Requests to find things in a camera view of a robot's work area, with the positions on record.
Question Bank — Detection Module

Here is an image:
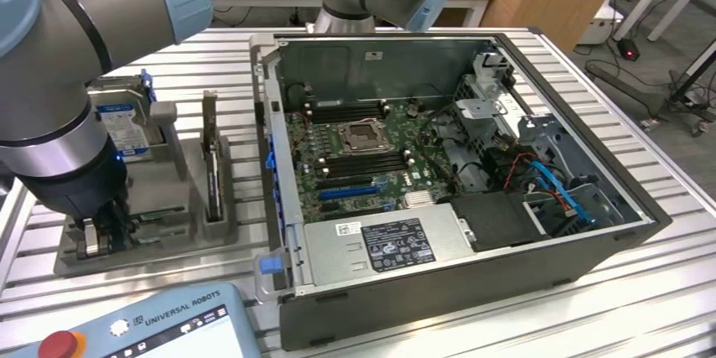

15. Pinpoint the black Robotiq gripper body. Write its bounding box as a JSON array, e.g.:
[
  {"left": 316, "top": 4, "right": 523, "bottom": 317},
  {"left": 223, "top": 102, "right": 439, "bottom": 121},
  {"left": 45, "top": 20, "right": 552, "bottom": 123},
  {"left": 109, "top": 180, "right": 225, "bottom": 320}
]
[{"left": 13, "top": 150, "right": 133, "bottom": 219}]

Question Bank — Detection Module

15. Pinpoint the grey parts rack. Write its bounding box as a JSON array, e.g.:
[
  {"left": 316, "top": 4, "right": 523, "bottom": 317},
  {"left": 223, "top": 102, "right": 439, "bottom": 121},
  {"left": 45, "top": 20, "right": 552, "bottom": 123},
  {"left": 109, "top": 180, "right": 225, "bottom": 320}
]
[{"left": 52, "top": 100, "right": 241, "bottom": 278}]

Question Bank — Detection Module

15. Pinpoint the hard disk in blue caddy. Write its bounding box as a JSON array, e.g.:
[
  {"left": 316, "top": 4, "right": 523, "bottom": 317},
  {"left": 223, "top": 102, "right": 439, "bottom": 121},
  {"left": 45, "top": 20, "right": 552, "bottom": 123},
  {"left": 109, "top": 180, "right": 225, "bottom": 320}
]
[{"left": 87, "top": 68, "right": 164, "bottom": 163}]

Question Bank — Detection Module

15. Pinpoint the graphics card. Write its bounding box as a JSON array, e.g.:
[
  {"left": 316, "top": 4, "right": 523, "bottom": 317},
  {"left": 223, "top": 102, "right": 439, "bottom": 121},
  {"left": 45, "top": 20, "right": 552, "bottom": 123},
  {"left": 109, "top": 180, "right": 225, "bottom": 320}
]
[{"left": 199, "top": 89, "right": 225, "bottom": 223}]

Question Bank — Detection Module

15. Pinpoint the blue-grey teach pendant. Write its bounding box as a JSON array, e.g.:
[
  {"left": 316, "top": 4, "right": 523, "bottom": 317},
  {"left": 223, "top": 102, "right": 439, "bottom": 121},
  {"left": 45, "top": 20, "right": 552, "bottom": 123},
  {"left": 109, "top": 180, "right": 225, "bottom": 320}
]
[{"left": 0, "top": 282, "right": 264, "bottom": 358}]

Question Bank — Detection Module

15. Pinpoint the red emergency stop button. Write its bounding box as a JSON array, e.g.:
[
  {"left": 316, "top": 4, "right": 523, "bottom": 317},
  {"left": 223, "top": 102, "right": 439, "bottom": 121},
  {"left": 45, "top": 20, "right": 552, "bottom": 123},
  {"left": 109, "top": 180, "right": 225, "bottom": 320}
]
[{"left": 37, "top": 329, "right": 88, "bottom": 358}]

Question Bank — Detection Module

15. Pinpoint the green motherboard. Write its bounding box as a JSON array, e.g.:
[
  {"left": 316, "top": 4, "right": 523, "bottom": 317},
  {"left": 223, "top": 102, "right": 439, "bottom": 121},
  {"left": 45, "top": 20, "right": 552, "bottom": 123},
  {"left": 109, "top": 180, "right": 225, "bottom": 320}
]
[{"left": 284, "top": 100, "right": 455, "bottom": 224}]

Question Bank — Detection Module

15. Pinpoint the silver power supply unit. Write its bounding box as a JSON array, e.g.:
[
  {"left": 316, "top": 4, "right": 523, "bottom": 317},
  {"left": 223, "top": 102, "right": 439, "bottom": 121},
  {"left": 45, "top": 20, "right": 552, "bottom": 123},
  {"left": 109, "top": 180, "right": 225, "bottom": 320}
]
[{"left": 301, "top": 202, "right": 480, "bottom": 288}]

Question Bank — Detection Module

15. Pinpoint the blue expansion slot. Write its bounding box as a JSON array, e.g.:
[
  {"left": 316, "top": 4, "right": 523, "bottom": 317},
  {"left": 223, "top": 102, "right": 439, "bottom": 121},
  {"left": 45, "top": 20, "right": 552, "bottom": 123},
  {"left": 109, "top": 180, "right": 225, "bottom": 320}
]
[{"left": 317, "top": 184, "right": 379, "bottom": 202}]

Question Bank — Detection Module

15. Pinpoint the CPU socket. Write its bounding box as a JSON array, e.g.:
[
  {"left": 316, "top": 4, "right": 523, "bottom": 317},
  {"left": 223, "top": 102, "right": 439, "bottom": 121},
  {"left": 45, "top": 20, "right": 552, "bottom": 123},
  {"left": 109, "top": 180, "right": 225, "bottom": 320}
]
[{"left": 332, "top": 117, "right": 393, "bottom": 156}]

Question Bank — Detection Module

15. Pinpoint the small silver heat sink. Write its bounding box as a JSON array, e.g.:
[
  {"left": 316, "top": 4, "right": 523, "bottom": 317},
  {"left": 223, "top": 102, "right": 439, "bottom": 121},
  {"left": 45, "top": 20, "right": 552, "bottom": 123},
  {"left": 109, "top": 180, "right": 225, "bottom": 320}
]
[{"left": 403, "top": 189, "right": 440, "bottom": 209}]

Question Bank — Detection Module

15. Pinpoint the black open PC case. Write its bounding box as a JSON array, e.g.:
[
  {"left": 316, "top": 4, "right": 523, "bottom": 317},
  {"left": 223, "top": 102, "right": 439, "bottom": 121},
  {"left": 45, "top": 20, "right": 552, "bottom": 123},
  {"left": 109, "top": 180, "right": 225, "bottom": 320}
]
[{"left": 248, "top": 32, "right": 673, "bottom": 353}]

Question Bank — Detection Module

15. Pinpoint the black plastic shroud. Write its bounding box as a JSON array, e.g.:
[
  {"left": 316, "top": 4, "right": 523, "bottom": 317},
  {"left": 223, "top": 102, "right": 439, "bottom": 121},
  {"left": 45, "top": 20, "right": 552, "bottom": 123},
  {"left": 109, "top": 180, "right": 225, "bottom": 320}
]
[{"left": 449, "top": 192, "right": 547, "bottom": 254}]

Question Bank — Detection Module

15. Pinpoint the silver metal disk bay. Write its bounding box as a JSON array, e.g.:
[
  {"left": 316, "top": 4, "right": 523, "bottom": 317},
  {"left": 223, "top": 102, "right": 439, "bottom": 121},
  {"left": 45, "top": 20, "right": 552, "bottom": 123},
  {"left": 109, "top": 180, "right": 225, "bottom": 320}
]
[{"left": 451, "top": 74, "right": 525, "bottom": 153}]

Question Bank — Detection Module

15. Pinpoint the black cooling fan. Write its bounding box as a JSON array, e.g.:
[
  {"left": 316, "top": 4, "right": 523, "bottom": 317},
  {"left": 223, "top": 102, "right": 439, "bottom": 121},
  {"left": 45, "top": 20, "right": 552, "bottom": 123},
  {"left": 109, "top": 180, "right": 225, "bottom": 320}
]
[{"left": 483, "top": 146, "right": 532, "bottom": 191}]

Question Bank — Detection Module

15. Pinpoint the grey-blue disk bay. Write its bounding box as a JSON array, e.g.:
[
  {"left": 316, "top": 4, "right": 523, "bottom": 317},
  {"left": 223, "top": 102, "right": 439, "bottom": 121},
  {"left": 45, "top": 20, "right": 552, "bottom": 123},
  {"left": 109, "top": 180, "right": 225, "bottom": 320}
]
[{"left": 517, "top": 114, "right": 644, "bottom": 237}]

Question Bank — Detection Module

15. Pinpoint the black wheeled stand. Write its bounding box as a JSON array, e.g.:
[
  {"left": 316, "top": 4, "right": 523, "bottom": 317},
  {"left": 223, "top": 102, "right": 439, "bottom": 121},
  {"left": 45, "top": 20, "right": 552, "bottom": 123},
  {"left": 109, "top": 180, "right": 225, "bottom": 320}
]
[{"left": 584, "top": 41, "right": 716, "bottom": 137}]

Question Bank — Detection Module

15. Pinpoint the white floor unit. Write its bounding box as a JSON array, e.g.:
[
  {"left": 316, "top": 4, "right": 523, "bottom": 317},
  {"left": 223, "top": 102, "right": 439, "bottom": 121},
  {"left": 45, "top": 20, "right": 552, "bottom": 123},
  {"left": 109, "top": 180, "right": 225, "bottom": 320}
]
[{"left": 577, "top": 5, "right": 625, "bottom": 47}]

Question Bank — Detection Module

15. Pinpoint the black device with red light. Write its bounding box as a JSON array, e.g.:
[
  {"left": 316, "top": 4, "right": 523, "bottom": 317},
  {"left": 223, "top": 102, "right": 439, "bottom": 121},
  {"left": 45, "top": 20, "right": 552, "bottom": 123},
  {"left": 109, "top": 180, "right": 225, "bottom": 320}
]
[{"left": 615, "top": 39, "right": 643, "bottom": 62}]

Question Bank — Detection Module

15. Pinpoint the red wire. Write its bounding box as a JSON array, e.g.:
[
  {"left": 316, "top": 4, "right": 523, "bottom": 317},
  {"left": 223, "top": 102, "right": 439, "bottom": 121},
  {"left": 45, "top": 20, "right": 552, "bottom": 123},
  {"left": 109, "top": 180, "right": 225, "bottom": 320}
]
[{"left": 503, "top": 152, "right": 573, "bottom": 213}]

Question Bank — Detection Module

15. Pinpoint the blue SATA wire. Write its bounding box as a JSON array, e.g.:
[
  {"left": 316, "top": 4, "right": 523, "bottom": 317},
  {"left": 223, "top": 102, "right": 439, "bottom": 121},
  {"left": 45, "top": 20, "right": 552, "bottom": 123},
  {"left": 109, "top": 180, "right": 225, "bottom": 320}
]
[{"left": 528, "top": 158, "right": 597, "bottom": 225}]

